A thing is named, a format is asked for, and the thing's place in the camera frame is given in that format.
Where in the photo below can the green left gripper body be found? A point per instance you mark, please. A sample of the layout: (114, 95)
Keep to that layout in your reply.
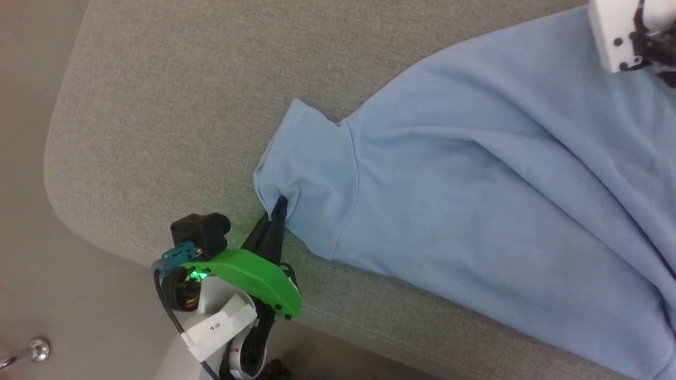
(253, 277)

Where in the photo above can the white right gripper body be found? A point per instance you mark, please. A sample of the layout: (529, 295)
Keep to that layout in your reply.
(612, 31)

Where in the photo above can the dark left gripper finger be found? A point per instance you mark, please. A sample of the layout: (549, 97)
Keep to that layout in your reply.
(275, 227)
(257, 237)

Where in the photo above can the light blue and white garment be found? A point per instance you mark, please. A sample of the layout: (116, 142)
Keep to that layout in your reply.
(475, 211)

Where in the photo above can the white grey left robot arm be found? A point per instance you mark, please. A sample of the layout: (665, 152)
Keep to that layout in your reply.
(211, 295)

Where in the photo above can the chrome metal fitting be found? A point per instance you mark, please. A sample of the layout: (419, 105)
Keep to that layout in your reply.
(37, 350)

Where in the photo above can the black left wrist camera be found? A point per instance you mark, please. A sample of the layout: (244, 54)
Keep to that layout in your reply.
(200, 232)

